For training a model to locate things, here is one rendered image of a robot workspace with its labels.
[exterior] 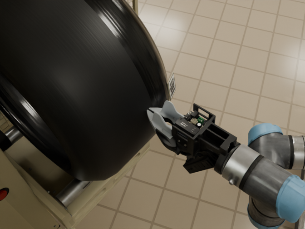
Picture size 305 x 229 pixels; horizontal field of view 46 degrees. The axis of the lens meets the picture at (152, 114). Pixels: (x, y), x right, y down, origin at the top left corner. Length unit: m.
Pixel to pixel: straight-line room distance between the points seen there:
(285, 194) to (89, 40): 0.44
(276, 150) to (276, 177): 0.15
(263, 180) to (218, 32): 2.16
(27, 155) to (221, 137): 0.78
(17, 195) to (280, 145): 0.66
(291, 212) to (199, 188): 1.41
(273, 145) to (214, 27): 2.05
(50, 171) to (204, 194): 1.04
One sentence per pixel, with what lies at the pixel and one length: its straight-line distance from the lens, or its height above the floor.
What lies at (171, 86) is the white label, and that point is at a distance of 0.85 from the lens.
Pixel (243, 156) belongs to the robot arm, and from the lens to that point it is 0.67.
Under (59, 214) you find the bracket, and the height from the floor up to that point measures 0.95.
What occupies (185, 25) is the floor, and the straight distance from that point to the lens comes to 2.77.
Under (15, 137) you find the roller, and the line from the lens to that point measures 1.21.
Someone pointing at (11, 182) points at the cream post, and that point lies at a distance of 0.95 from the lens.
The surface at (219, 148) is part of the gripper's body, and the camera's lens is 0.69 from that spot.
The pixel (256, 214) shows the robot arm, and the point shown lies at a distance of 0.75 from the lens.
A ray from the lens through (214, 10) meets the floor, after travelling 2.92.
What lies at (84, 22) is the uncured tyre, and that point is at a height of 1.42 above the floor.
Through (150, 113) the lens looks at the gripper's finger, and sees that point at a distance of 0.78.
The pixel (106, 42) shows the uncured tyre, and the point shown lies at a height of 1.39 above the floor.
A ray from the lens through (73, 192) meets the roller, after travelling 1.07.
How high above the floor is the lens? 1.90
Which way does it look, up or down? 57 degrees down
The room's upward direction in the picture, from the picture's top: straight up
